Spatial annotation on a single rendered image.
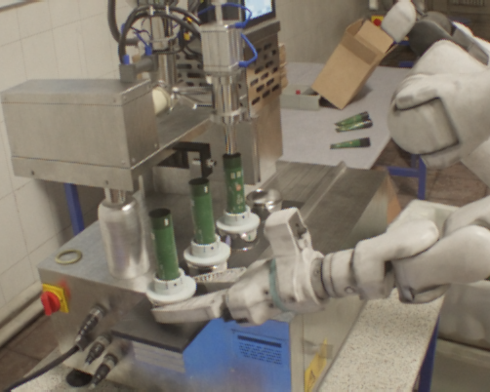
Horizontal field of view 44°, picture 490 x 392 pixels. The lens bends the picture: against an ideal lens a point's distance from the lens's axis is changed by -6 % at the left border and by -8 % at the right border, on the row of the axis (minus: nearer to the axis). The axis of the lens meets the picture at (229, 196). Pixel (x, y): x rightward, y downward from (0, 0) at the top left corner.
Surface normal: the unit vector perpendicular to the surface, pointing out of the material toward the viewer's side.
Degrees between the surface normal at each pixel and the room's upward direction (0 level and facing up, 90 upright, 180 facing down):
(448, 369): 96
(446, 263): 86
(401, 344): 0
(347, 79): 90
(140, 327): 0
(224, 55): 90
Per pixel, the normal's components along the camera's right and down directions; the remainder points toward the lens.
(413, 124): -0.66, 0.48
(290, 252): -0.51, 0.21
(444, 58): -0.17, 0.10
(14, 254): 0.89, 0.11
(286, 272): -0.57, -0.12
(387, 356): -0.08, -0.91
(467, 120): -0.43, 0.44
